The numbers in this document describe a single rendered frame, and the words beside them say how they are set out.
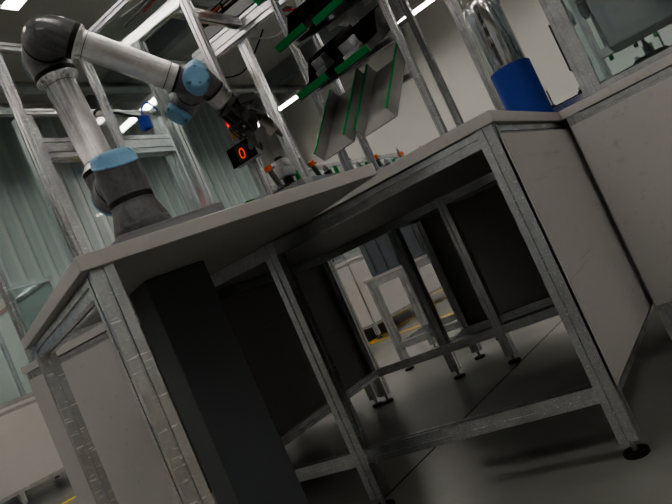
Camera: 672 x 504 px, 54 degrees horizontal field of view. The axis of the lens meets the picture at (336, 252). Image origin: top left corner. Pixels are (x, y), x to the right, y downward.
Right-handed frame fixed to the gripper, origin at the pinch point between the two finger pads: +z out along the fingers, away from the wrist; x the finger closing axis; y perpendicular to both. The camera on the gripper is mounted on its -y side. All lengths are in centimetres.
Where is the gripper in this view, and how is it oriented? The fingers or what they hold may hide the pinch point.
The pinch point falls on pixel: (270, 139)
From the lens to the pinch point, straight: 220.9
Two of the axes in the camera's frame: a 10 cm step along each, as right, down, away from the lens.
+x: 7.6, -3.8, -5.2
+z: 6.4, 5.6, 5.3
